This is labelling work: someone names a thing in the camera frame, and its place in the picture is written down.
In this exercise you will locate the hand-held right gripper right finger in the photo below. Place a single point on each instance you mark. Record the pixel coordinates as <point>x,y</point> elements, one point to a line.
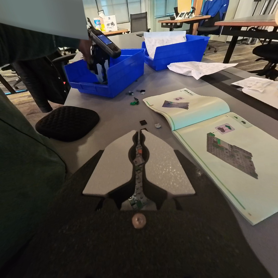
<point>169,173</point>

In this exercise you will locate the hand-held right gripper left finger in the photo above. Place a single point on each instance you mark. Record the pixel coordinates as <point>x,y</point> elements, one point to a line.
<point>108,173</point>

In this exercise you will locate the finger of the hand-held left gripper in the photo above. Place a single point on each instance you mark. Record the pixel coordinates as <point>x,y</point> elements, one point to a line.
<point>106,71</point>
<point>100,75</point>

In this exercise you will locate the blue plastic bin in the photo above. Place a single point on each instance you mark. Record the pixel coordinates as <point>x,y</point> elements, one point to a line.
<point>180,54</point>
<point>123,76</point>

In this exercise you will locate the grey brick baseplate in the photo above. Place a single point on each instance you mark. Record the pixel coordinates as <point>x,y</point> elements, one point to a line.
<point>139,173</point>

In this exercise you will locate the person's left forearm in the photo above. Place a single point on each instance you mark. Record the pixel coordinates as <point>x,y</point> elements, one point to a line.
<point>32,43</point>

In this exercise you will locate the grey desk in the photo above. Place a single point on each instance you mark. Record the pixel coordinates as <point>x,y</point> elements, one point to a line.
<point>108,113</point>
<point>228,73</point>

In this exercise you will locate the wooden desk with black legs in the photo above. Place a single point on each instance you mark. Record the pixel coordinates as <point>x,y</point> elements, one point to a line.
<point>184,19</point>
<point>243,21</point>

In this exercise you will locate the person's left hand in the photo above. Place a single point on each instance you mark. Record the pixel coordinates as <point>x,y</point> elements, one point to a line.
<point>85,50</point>

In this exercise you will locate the small wooden table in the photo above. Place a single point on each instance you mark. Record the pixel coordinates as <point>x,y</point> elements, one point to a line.
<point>121,30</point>

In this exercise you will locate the white cardboard box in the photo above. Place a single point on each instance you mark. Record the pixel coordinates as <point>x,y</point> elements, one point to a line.
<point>110,23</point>

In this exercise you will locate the wipes canister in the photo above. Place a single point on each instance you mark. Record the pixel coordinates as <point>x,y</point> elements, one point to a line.
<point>97,23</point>

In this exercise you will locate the dark grey small brick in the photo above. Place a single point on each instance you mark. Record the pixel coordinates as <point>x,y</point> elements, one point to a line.
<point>129,93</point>

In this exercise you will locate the grey mesh office chair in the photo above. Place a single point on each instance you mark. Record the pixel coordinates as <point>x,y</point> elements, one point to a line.
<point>139,21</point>

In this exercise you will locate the green brick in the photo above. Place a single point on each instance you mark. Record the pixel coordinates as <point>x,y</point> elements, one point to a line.
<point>134,103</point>

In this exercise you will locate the light grey round brick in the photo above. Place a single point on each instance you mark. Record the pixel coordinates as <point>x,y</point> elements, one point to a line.
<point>158,125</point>

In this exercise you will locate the open instruction booklet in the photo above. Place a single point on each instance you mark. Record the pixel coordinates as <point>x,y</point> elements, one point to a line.
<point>212,147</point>

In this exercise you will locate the tall white paper bag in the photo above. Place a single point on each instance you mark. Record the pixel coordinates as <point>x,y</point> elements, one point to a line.
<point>162,42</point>

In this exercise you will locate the black jacket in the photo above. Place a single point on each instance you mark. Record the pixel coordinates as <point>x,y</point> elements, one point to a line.
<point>43,82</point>

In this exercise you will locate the black padded cushion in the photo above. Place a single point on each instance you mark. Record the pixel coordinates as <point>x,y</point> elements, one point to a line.
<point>67,123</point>

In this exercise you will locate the yellow chair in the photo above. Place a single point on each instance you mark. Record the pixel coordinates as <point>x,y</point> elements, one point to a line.
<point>184,5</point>

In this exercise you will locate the crumpled white paper bag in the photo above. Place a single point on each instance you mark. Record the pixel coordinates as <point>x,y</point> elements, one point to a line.
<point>199,69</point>

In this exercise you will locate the wooden pillar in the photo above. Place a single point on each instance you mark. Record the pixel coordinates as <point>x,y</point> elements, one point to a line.
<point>198,8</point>

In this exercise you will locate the black office chair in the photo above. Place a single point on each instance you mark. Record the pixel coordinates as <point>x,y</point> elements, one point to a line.
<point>207,30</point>
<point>266,52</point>

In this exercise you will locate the blue jacket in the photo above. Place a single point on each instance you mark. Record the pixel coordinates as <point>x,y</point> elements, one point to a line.
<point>215,10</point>

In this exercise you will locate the small white paper bag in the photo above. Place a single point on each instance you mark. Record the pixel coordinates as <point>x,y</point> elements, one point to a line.
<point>252,83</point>

